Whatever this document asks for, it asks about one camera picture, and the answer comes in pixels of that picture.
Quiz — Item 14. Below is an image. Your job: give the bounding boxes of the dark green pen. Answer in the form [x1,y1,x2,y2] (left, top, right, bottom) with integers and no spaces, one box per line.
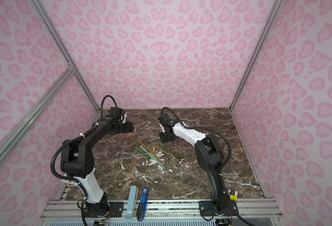
[135,147,150,159]
[157,142,173,155]

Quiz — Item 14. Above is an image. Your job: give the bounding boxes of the light green pen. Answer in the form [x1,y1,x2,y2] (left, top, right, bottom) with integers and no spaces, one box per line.
[140,145,155,160]

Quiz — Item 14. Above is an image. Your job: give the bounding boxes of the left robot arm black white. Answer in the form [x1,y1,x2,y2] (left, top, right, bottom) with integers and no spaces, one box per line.
[50,110,134,216]

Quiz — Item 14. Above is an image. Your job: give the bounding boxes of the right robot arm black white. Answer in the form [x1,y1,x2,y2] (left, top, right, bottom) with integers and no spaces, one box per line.
[159,120,238,215]

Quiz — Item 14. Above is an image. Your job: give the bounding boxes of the brown pen right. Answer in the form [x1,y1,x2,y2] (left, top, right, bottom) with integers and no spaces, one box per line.
[153,144,170,155]

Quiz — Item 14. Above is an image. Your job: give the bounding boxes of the brown pen left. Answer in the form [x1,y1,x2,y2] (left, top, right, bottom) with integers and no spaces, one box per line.
[138,140,150,151]

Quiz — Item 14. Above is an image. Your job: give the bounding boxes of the blue black utility tool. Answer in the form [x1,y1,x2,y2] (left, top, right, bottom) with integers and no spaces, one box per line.
[136,188,149,222]

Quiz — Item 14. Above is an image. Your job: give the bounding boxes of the light blue eraser block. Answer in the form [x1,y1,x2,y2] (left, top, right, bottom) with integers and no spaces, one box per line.
[125,186,139,219]

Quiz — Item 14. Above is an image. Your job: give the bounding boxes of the yellow connector plug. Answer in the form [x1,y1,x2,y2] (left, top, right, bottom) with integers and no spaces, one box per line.
[227,189,238,202]

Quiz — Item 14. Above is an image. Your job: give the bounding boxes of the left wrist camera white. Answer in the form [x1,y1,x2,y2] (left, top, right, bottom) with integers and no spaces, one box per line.
[121,110,127,123]

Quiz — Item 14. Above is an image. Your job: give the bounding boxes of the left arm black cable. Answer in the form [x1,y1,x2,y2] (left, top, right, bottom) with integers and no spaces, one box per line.
[100,95,118,118]

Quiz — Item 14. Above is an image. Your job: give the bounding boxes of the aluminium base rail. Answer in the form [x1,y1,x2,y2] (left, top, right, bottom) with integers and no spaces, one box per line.
[38,198,285,226]

